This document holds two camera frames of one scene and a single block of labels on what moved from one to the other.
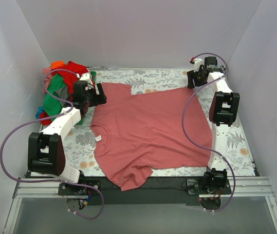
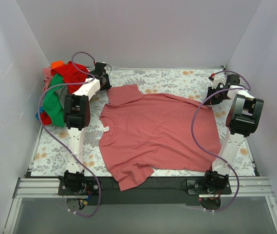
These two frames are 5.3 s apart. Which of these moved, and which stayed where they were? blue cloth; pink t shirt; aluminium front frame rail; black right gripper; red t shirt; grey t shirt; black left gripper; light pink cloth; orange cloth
Moved: pink t shirt; black right gripper; black left gripper
Stayed: red t shirt; aluminium front frame rail; light pink cloth; blue cloth; orange cloth; grey t shirt
